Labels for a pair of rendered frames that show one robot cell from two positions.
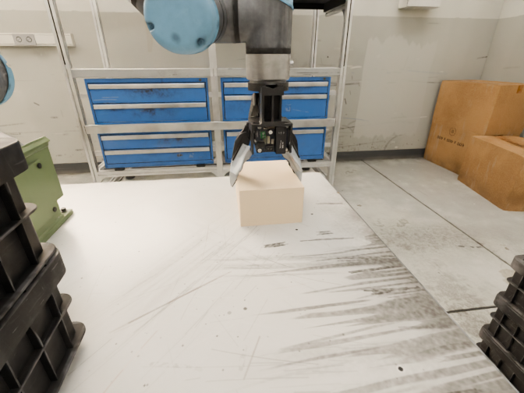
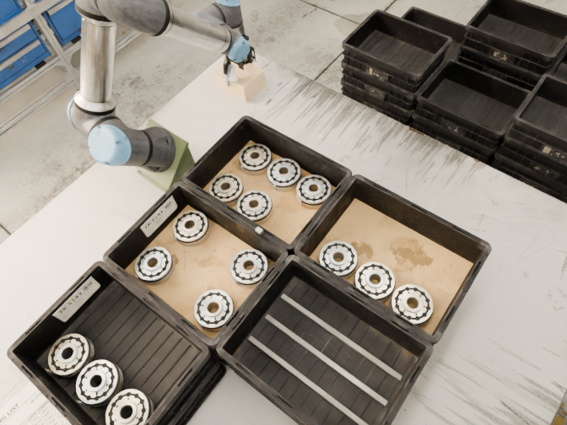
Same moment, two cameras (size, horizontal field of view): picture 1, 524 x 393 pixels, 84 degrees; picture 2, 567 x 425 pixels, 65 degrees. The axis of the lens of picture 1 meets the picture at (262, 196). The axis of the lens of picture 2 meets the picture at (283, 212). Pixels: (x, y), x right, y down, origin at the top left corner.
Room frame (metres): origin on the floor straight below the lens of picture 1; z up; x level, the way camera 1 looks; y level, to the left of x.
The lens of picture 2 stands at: (-0.60, 0.73, 1.94)
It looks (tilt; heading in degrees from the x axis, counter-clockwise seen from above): 59 degrees down; 324
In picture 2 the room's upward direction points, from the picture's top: 9 degrees counter-clockwise
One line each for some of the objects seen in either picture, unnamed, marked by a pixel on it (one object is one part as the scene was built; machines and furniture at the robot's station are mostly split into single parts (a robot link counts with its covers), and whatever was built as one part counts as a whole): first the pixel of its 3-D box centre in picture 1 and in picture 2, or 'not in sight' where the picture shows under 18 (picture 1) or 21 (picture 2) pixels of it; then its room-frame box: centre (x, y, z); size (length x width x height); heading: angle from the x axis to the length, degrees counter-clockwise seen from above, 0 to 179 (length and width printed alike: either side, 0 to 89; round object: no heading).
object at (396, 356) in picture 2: not in sight; (322, 354); (-0.42, 0.55, 0.87); 0.40 x 0.30 x 0.11; 9
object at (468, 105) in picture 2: not in sight; (463, 121); (-0.05, -0.79, 0.31); 0.40 x 0.30 x 0.34; 8
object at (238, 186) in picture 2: not in sight; (225, 187); (0.12, 0.40, 0.86); 0.10 x 0.10 x 0.01
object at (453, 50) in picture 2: not in sight; (427, 51); (0.40, -1.13, 0.26); 0.40 x 0.30 x 0.23; 8
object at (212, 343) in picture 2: not in sight; (194, 256); (-0.03, 0.61, 0.92); 0.40 x 0.30 x 0.02; 9
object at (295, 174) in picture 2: not in sight; (283, 172); (0.04, 0.24, 0.86); 0.10 x 0.10 x 0.01
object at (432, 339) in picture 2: not in sight; (391, 250); (-0.37, 0.25, 0.92); 0.40 x 0.30 x 0.02; 9
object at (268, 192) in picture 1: (265, 189); (240, 78); (0.56, -0.01, 0.74); 0.16 x 0.12 x 0.07; 8
